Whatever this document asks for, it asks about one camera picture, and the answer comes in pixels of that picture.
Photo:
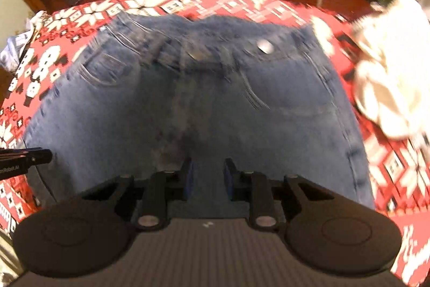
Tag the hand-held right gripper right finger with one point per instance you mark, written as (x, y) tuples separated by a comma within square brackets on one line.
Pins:
[(229, 179)]

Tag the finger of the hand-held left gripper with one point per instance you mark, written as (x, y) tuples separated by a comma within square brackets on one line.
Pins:
[(33, 156)]

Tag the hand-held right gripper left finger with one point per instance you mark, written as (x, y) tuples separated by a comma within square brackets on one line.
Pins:
[(188, 179)]

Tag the blue denim shorts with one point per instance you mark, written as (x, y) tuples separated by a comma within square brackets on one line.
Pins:
[(201, 105)]

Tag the red patterned blanket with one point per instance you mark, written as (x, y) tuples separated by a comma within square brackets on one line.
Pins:
[(396, 172)]

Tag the white hoodie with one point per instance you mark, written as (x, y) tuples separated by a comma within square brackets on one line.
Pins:
[(389, 88)]

